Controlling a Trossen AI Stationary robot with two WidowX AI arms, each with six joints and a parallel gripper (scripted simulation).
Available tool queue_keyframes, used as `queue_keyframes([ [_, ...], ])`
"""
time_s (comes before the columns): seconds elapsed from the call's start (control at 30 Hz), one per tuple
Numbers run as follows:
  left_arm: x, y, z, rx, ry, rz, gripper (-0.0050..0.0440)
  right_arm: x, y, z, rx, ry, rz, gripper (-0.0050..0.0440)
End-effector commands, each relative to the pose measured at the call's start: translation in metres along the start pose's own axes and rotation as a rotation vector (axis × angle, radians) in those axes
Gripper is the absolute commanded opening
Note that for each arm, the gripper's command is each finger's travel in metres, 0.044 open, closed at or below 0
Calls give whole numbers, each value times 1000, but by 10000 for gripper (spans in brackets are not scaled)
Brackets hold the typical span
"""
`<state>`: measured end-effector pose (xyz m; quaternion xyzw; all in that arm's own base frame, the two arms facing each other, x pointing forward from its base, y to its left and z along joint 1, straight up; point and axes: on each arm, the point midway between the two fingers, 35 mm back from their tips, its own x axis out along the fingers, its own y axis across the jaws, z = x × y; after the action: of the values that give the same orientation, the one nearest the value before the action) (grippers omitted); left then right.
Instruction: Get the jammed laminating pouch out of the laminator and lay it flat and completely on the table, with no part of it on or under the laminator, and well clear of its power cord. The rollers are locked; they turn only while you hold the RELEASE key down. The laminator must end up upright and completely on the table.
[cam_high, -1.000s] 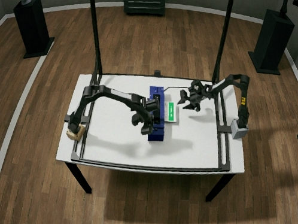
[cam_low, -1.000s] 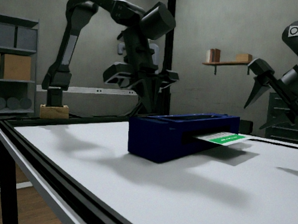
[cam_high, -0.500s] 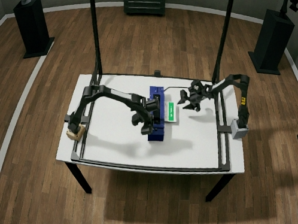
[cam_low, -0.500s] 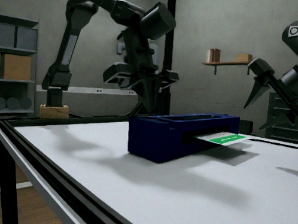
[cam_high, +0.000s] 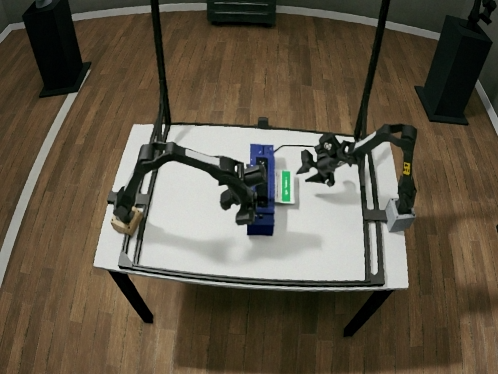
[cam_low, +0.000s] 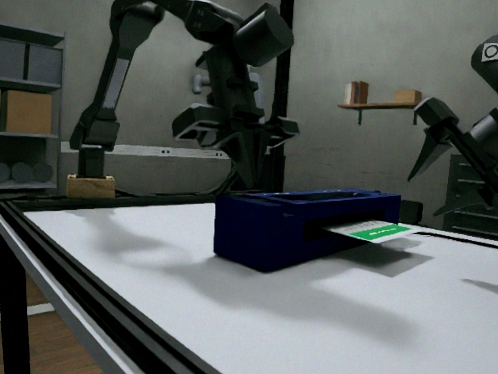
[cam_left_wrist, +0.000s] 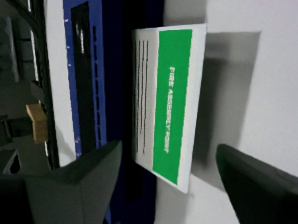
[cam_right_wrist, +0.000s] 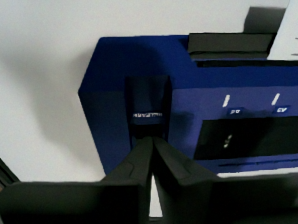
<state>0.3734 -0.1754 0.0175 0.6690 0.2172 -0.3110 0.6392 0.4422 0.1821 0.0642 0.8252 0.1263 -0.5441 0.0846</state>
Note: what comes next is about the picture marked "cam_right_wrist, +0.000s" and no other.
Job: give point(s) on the white laminating pouch with green label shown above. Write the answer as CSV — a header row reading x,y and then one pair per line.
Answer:
x,y
285,46

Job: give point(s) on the blue laminator body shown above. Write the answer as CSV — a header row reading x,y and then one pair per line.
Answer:
x,y
217,99

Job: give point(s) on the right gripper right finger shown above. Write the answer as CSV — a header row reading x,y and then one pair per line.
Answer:
x,y
188,194

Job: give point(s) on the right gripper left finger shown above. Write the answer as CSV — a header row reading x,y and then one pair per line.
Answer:
x,y
86,202

